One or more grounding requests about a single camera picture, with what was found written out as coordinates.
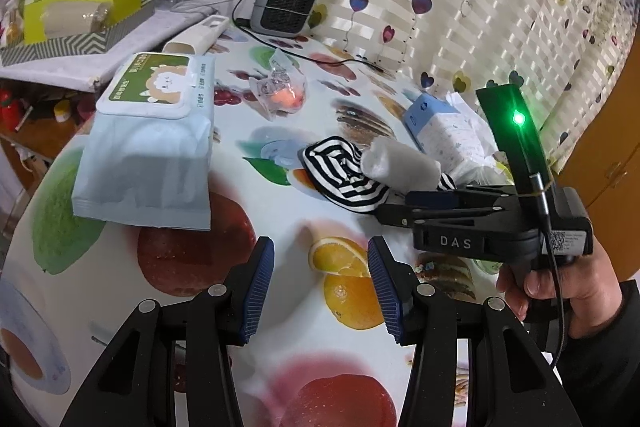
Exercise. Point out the person's right hand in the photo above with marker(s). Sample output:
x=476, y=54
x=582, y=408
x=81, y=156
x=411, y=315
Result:
x=590, y=292

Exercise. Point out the wooden cabinet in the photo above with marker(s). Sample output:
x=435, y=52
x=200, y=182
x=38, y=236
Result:
x=610, y=157

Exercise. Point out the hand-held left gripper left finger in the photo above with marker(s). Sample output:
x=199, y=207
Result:
x=257, y=292

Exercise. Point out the white towel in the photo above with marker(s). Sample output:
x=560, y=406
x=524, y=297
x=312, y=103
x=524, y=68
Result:
x=400, y=164

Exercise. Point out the black white striped sock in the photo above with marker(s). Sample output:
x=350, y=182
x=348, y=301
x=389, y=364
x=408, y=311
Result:
x=345, y=184

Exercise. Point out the person's right forearm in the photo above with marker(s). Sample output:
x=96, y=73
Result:
x=600, y=372

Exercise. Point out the small yellow white object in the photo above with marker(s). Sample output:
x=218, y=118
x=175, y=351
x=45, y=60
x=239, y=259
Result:
x=62, y=112

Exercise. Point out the grey space heater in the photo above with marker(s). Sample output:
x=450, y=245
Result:
x=285, y=7

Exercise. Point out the fruit print tablecloth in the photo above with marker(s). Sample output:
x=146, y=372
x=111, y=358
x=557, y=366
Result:
x=280, y=217

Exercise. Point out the grey chevron pattern box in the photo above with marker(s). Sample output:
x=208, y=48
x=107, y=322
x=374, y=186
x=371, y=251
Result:
x=65, y=47

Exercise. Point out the blue white tissue pack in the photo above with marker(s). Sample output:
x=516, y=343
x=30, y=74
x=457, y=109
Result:
x=450, y=137

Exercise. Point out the red toy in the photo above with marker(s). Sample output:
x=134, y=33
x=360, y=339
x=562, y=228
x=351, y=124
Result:
x=7, y=109

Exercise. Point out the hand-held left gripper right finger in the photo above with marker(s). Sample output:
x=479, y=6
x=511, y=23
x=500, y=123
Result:
x=385, y=294

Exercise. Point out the white handheld device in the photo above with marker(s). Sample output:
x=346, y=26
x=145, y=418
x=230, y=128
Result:
x=200, y=34

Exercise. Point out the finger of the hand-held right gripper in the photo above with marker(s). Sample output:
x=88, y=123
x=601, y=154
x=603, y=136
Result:
x=450, y=197
x=400, y=214

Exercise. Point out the light blue wet wipes pack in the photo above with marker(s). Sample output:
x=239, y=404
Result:
x=145, y=157

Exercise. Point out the clear bag with orange item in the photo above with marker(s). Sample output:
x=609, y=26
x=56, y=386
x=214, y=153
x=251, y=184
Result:
x=280, y=92

